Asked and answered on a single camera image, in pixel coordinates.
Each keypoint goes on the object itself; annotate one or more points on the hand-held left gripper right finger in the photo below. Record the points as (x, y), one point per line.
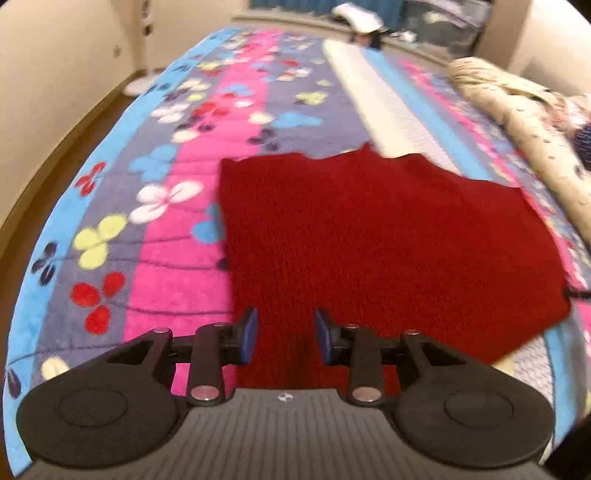
(323, 337)

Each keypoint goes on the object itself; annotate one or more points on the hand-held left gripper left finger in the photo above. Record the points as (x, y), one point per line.
(248, 337)

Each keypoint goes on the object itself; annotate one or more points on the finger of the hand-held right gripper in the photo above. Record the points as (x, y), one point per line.
(579, 293)

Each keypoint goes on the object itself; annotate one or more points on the red knit sweater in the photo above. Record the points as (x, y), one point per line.
(378, 240)

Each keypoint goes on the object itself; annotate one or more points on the white clothes pile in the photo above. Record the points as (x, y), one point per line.
(358, 16)

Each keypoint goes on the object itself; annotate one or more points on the navy dotted cloth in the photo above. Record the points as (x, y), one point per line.
(582, 145)

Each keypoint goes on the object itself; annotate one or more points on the floral striped blanket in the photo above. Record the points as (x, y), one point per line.
(184, 175)

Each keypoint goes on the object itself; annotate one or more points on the cream star-print duvet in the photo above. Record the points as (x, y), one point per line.
(521, 120)

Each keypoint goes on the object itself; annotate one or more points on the white standing fan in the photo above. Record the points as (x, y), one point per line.
(141, 83)

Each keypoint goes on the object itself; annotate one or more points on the clear plastic storage box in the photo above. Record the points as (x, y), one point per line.
(448, 25)

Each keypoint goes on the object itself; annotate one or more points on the blue curtain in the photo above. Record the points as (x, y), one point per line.
(295, 4)

